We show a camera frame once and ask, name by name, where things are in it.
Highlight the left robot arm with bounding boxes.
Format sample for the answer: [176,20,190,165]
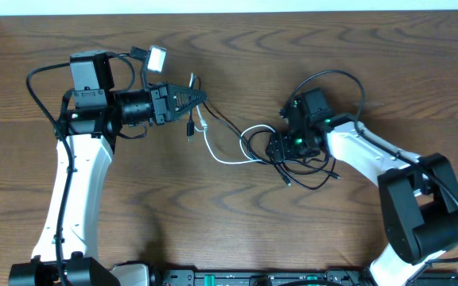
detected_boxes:
[8,46,207,285]

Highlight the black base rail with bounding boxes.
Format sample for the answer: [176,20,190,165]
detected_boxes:
[149,269,458,286]

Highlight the white USB cable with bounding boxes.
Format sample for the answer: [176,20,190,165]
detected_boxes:
[188,71,277,165]

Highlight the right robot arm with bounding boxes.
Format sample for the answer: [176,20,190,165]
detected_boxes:
[266,88,458,285]

